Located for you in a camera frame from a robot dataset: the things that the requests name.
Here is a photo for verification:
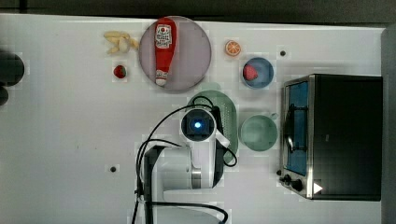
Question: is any green strainer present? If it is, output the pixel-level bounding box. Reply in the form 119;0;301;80
189;83;238;165

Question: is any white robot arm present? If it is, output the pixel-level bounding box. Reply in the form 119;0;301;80
138;105;230;224

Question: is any pink round plate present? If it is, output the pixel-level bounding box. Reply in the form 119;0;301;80
139;16;211;91

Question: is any red strawberry in bowl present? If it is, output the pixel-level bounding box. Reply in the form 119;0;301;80
243;64;258;81

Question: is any green cup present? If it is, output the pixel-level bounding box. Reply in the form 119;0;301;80
239;113;278;152

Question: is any blue bowl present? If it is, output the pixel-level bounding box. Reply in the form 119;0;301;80
242;57;274;89

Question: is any orange slice toy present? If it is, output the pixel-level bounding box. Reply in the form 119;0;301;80
225;40;241;57

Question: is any small red strawberry toy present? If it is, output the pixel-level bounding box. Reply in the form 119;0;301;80
113;65;127;78

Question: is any red ketchup bottle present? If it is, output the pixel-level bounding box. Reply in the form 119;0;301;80
154;18;177;86

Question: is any peeled banana toy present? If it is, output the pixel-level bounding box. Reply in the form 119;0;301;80
104;31;139;54

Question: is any black toaster oven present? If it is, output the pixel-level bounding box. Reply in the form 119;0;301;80
276;74;383;202

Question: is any black cylinder stand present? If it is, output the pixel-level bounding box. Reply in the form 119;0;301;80
0;51;25;105

